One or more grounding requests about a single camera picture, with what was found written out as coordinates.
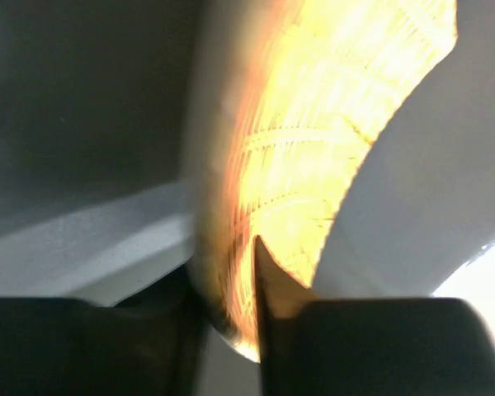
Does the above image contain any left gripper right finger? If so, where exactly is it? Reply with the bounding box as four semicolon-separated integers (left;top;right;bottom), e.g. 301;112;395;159
253;238;495;395

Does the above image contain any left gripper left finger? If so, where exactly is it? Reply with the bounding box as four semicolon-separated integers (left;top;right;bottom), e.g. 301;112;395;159
0;296;206;395

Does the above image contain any orange woven triangular basket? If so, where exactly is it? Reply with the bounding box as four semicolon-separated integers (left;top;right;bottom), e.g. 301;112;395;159
184;1;458;362

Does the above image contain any grey plastic bin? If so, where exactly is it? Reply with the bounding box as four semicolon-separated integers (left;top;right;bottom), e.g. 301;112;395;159
0;1;495;395

